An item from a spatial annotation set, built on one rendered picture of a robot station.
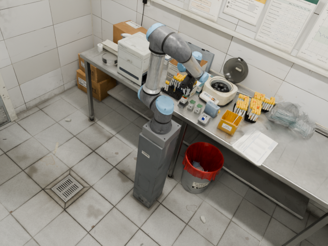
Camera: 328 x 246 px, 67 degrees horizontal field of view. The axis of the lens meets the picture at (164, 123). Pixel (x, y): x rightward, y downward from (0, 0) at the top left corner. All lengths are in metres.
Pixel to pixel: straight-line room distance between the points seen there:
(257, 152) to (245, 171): 0.72
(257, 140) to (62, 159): 1.85
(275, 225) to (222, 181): 0.62
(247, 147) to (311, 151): 0.51
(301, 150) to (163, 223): 1.28
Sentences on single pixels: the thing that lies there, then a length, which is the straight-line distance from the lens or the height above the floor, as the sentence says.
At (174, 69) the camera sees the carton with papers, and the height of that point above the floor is 0.98.
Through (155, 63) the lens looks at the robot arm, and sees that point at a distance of 1.43.
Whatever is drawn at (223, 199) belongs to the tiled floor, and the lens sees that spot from 2.62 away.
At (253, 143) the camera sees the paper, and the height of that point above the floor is 0.89.
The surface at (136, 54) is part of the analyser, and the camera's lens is 2.00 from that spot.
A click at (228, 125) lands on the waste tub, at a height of 0.95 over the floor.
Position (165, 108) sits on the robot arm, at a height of 1.17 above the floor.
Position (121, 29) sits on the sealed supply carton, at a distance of 2.56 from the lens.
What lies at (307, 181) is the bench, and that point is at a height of 0.87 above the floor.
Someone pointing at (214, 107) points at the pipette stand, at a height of 0.97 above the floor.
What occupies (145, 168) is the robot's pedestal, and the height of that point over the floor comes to 0.55.
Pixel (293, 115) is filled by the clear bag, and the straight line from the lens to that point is 2.18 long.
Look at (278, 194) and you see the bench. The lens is 2.57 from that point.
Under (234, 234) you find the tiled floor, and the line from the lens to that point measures 2.51.
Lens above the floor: 2.16
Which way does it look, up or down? 45 degrees down
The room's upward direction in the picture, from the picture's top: 12 degrees clockwise
